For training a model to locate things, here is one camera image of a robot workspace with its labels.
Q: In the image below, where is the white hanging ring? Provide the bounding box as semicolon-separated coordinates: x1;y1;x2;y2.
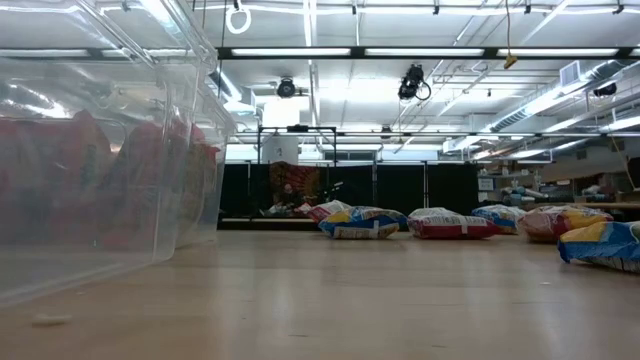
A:
224;3;253;36

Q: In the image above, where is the red patterned cloth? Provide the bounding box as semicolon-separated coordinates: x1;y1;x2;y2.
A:
268;160;321;206

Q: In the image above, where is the round black ceiling fixture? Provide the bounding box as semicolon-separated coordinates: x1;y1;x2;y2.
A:
276;77;297;99

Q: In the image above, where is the black partition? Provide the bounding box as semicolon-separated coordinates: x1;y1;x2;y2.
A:
219;162;480;224

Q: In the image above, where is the blue noodle pack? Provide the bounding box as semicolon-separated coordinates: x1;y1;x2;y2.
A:
471;203;527;235
558;221;640;274
318;205;409;240

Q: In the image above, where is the red beef noodle pack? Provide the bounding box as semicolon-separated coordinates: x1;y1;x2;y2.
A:
407;207;501;240
305;199;354;225

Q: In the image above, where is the clear plastic bin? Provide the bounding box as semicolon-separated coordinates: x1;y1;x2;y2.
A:
0;0;221;307
149;47;239;250

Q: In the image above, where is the cluttered storage shelf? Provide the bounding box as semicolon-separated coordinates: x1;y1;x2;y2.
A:
477;167;640;206

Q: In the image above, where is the black ceiling cable reel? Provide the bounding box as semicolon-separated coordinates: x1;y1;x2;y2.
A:
397;63;432;101

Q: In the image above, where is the black aluminium rig frame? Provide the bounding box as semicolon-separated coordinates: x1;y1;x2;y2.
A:
218;218;321;231

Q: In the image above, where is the black metal stand frame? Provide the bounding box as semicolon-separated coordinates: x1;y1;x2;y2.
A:
257;125;338;166

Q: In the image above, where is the silver air duct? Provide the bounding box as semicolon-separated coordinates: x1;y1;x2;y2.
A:
489;58;640;134

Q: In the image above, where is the yellow hanging plug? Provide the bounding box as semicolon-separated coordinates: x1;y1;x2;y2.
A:
503;0;519;70

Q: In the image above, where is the black light bar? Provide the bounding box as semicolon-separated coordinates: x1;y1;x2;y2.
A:
217;46;640;61

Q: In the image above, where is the pink yellow noodle pack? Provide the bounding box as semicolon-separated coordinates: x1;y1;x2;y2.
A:
517;204;615;245

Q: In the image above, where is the orange chicken noodle pack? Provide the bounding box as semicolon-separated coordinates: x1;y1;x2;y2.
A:
107;122;189;251

